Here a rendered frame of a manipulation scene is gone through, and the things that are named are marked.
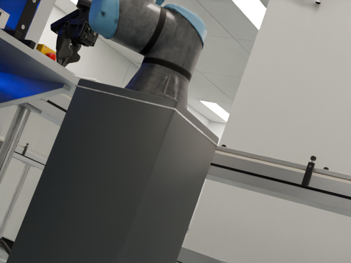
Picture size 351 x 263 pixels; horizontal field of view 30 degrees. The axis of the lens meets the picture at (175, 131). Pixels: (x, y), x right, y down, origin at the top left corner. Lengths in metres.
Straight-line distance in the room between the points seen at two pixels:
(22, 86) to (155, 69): 0.73
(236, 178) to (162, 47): 1.12
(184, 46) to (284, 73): 1.88
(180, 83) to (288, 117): 1.79
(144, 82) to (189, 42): 0.14
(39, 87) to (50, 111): 0.53
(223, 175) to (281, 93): 0.86
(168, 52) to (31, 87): 0.70
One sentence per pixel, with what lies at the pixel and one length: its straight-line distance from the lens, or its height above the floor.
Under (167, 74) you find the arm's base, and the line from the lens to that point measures 1.41.
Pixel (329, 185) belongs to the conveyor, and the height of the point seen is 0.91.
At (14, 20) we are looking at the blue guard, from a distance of 2.23.
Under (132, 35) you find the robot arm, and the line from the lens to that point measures 1.41.
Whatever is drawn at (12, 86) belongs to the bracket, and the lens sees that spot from 2.08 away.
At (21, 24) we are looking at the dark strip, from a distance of 2.25.
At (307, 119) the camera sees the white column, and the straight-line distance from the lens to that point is 3.13.
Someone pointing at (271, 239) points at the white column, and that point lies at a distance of 3.03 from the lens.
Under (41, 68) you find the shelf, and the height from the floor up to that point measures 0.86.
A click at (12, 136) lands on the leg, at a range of 2.48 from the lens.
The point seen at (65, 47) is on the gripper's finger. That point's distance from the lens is 1.97.
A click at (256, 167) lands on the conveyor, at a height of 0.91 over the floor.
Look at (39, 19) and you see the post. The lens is 2.30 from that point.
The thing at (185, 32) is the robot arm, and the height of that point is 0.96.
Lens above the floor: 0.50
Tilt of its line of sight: 10 degrees up
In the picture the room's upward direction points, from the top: 20 degrees clockwise
